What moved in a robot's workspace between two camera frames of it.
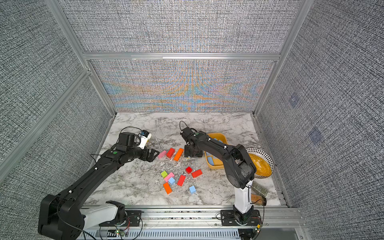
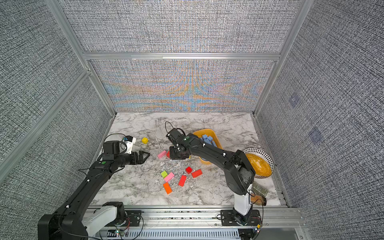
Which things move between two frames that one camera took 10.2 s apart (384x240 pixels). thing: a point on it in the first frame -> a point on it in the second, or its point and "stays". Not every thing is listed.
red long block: [181, 180] stays
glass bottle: [257, 189] stays
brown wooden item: [258, 200] stays
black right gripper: [186, 153] -> [172, 155]
